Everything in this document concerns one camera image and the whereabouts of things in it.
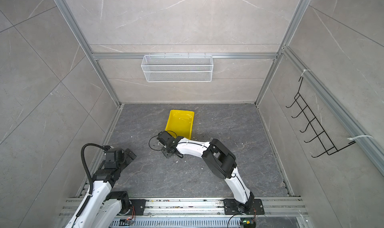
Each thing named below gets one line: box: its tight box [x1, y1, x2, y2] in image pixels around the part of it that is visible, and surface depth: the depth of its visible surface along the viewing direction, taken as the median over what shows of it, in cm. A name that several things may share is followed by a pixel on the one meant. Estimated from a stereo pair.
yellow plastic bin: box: [165, 109, 195, 140], surface depth 107 cm
